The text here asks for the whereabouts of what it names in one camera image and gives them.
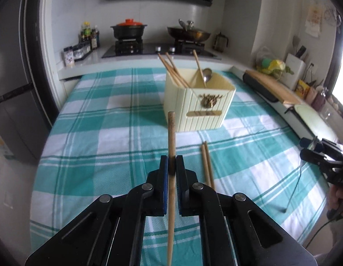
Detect dark grey refrigerator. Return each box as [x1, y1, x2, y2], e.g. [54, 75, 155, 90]
[0, 0, 61, 164]

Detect wooden chopstick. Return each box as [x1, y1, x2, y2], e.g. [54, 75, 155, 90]
[192, 50, 207, 87]
[201, 143, 211, 186]
[164, 61, 186, 88]
[165, 52, 190, 87]
[204, 141, 215, 190]
[158, 54, 183, 87]
[166, 111, 177, 266]

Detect pale green cutting board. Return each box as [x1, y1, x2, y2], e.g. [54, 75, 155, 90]
[285, 104, 341, 140]

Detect cream ribbed utensil holder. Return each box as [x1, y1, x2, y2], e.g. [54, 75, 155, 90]
[163, 69, 236, 133]

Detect wall plug with cable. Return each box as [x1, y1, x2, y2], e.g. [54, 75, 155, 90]
[307, 62, 316, 84]

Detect spice jar white label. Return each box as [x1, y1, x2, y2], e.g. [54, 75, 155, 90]
[63, 47, 75, 67]

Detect steel spoon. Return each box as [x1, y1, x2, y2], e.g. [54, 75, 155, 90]
[202, 68, 214, 85]

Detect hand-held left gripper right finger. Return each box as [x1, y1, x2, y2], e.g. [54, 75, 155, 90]
[175, 155, 317, 266]

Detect paper notes on wall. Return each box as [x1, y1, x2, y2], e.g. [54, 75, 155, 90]
[304, 0, 326, 38]

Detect person's right hand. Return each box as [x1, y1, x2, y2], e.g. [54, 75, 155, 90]
[328, 184, 343, 217]

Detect black gas cooktop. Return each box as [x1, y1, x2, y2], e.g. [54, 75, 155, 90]
[102, 39, 222, 60]

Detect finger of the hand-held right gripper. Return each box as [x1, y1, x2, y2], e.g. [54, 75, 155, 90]
[300, 150, 327, 167]
[300, 137, 324, 151]

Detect glass kettle black frame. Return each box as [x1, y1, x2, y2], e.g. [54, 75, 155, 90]
[214, 32, 229, 53]

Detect glass wok lid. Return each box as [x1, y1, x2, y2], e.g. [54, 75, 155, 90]
[175, 19, 205, 34]

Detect sauce bottle yellow label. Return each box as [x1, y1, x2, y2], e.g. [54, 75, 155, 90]
[81, 22, 92, 44]

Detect wooden cutting board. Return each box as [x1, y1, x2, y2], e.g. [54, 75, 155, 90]
[245, 69, 303, 106]

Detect dark metal wok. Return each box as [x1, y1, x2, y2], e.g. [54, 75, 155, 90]
[167, 19, 211, 41]

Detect white knife block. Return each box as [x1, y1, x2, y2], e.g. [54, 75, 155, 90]
[284, 53, 309, 90]

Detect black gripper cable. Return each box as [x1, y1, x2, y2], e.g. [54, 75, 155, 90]
[280, 161, 305, 214]

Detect teal checked tablecloth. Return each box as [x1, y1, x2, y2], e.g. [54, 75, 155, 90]
[30, 66, 331, 266]

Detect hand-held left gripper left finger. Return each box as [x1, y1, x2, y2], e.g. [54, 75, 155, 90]
[25, 155, 170, 266]

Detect yellow green plastic bags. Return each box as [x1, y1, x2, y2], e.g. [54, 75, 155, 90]
[256, 47, 294, 76]

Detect purple jar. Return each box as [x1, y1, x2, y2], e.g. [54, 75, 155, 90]
[311, 87, 329, 112]

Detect yellow snack packet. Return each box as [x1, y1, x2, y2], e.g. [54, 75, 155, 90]
[296, 79, 310, 95]

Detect black clay pot red lid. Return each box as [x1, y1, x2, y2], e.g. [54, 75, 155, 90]
[111, 19, 148, 40]

